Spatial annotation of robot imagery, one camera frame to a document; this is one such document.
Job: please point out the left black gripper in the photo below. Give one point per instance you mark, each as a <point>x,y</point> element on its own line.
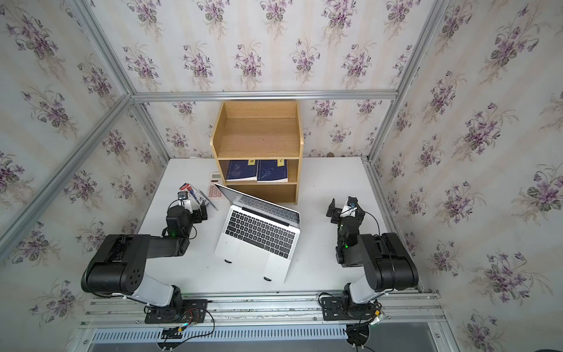
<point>199,212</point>

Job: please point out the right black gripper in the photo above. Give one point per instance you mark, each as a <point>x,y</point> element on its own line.
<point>336,211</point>

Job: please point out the silver laptop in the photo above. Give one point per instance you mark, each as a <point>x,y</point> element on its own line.
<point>258,235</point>

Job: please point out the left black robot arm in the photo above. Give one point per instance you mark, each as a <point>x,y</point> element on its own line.
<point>118,267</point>

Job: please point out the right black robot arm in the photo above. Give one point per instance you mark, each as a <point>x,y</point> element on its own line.
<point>386,262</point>

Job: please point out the black laptop stand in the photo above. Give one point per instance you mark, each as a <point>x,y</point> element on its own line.
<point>265,278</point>

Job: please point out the pink calculator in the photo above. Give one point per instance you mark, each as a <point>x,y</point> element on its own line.
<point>213,191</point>

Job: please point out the dark blue book left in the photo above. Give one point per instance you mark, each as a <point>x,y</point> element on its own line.
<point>242,170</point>

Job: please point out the dark blue book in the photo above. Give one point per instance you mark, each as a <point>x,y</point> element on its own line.
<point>272,171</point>
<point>242,170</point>

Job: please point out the dark blue book right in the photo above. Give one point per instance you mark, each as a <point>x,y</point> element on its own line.
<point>272,171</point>

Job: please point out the wooden shelf unit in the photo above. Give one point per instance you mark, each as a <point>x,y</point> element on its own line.
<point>259,131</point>

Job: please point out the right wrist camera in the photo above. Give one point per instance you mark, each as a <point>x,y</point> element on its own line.
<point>351,205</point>

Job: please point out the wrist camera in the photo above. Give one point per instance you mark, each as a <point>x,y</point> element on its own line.
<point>351,205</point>
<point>185,200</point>

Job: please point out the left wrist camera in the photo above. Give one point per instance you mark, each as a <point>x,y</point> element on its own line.
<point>185,200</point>

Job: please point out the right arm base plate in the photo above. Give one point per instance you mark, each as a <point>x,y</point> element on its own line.
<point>342,309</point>

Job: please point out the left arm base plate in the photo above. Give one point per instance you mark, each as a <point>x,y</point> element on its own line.
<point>191,311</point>

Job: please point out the aluminium mounting rail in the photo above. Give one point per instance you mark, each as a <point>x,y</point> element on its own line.
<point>240,309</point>

